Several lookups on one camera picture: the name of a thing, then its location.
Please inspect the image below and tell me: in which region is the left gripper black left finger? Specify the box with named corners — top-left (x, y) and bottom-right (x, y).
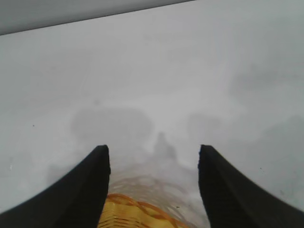
top-left (0, 144), bottom-right (112, 228)

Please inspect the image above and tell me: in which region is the yellow woven wicker basket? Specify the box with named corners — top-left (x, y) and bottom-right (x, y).
top-left (97, 193), bottom-right (192, 228)

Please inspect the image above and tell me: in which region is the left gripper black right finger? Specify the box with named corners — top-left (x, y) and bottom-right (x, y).
top-left (198, 144), bottom-right (304, 228)

